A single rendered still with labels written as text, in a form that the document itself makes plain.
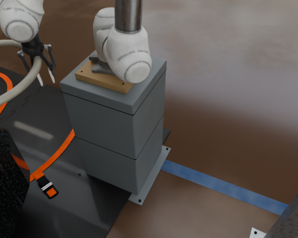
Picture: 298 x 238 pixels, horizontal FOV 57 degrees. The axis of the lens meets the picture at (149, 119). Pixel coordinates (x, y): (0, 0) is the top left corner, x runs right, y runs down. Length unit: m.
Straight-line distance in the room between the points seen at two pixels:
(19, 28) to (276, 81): 2.41
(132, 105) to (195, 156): 0.95
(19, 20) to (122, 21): 0.34
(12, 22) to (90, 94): 0.53
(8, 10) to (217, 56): 2.42
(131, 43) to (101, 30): 0.22
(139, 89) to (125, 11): 0.41
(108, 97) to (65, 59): 1.84
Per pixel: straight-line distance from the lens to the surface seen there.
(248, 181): 2.01
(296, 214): 1.36
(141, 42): 1.05
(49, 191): 1.94
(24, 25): 0.92
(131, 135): 1.36
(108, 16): 1.22
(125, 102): 1.23
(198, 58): 3.00
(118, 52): 1.05
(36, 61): 1.19
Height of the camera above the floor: 1.62
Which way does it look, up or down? 46 degrees down
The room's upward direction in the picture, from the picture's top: straight up
